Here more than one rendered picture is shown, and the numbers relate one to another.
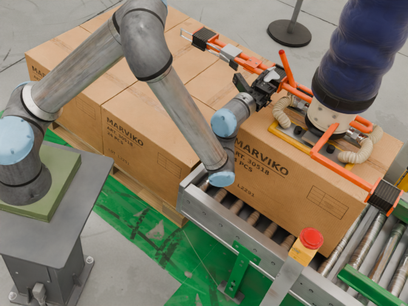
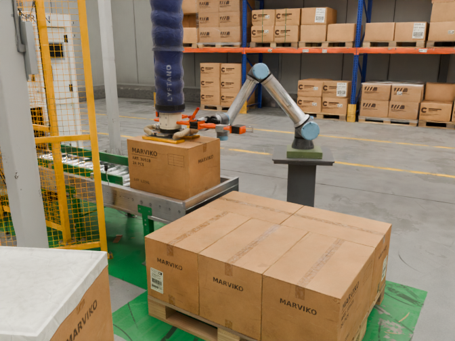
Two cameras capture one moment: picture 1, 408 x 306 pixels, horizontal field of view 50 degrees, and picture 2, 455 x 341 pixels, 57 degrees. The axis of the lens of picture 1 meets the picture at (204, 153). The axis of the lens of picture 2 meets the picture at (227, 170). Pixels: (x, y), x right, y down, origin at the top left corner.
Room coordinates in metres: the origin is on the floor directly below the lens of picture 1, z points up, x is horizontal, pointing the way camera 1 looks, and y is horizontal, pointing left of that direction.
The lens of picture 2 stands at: (4.42, 0.23, 1.63)
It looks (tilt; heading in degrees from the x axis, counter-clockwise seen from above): 16 degrees down; 184
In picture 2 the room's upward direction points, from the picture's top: straight up
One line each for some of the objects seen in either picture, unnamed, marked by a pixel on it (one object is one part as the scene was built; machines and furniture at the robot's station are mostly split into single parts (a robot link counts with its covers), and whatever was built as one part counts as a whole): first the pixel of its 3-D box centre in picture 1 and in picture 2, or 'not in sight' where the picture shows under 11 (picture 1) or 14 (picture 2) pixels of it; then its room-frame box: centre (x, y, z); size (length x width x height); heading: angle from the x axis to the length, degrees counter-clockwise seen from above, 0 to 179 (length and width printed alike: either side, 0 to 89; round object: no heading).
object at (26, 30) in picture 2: not in sight; (22, 48); (1.87, -1.19, 1.62); 0.20 x 0.05 x 0.30; 61
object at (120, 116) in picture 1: (162, 89); (271, 258); (2.01, 0.33, 0.34); 1.20 x 1.00 x 0.40; 61
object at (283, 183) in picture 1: (302, 163); (174, 163); (1.27, -0.42, 0.75); 0.60 x 0.40 x 0.40; 62
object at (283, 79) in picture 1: (275, 78); (197, 124); (1.38, -0.22, 1.08); 0.10 x 0.08 x 0.06; 152
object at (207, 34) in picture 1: (205, 37); (237, 129); (1.55, 0.09, 1.08); 0.08 x 0.07 x 0.05; 62
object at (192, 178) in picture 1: (226, 146); (212, 191); (1.43, -0.10, 0.58); 0.70 x 0.03 x 0.06; 151
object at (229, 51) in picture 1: (231, 54); (221, 128); (1.48, -0.03, 1.07); 0.07 x 0.07 x 0.04; 62
